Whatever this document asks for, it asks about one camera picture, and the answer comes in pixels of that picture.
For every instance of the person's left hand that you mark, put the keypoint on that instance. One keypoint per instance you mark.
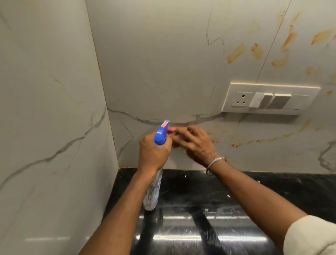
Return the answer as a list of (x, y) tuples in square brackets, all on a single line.
[(153, 155)]

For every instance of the person's right hand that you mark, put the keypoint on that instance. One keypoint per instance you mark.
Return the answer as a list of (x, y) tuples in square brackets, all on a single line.
[(198, 147)]

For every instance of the clear spray bottle blue nozzle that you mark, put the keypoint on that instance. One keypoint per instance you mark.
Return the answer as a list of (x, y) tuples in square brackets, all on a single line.
[(161, 134)]

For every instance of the pink checked cleaning cloth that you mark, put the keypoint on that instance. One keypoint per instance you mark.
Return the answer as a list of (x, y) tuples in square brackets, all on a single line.
[(172, 130)]

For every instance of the person's right forearm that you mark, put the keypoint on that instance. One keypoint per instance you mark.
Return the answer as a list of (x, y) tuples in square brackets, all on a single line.
[(257, 199)]

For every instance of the person's left forearm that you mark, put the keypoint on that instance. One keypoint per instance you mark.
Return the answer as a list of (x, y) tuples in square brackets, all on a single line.
[(118, 215)]

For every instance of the silver bangle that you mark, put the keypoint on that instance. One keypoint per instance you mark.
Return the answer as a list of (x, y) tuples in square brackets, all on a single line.
[(215, 162)]

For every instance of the white shirt sleeve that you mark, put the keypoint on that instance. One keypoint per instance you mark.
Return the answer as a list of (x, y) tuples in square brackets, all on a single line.
[(312, 236)]

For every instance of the white switch panel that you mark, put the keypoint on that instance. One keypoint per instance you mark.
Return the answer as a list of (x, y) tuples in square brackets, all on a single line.
[(270, 98)]

